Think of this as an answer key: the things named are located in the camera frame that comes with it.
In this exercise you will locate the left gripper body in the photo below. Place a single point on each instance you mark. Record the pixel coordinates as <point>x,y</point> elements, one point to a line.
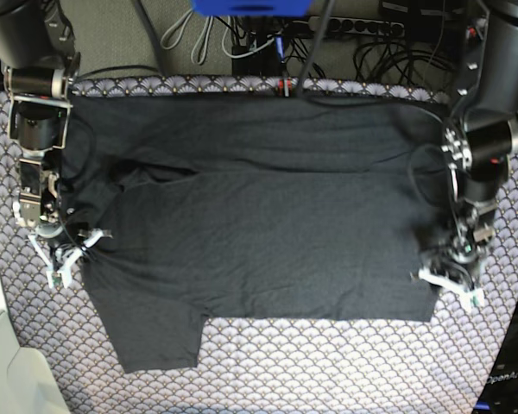
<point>453,257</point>

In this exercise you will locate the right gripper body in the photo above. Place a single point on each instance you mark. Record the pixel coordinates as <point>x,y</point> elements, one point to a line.
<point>54,242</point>

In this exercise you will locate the dark grey T-shirt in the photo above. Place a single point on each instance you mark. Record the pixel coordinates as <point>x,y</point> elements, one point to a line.
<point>247,206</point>

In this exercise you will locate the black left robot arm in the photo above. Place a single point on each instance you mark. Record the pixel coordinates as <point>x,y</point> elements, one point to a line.
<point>480,134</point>

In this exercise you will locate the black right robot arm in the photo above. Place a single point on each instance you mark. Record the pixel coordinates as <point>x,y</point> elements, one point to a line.
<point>40,65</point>

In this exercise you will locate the white plastic bin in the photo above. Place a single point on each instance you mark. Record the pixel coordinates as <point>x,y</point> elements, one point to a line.
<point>27,384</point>

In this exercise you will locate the fan-patterned table cloth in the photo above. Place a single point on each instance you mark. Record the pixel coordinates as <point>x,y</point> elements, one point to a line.
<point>273,366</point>

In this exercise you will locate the red table clamp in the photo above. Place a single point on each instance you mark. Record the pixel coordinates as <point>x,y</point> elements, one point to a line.
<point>285,87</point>

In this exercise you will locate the black power strip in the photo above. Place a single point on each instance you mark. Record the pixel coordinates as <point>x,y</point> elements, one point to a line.
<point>354,26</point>

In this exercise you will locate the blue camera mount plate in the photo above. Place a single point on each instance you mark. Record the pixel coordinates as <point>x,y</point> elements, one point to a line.
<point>251,7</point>

